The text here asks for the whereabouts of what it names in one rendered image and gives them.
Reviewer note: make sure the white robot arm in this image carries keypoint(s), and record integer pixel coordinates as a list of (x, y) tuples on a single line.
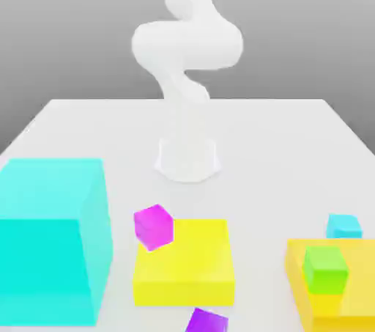
[(187, 41)]

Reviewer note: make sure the small magenta cube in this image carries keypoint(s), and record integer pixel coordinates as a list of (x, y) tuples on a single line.
[(153, 228)]

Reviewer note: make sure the small cyan cube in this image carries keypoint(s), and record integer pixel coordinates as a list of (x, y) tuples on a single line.
[(343, 226)]

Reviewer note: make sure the small purple cube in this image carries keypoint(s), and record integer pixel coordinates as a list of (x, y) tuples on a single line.
[(206, 321)]

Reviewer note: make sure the small green cube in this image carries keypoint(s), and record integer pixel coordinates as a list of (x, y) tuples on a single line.
[(325, 270)]

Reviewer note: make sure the large yellow box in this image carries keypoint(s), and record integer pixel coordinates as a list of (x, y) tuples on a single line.
[(187, 264)]

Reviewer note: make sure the large cyan box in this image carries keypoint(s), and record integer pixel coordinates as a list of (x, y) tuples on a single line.
[(44, 250)]

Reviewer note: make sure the large orange box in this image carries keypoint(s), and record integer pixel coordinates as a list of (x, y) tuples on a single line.
[(360, 294)]

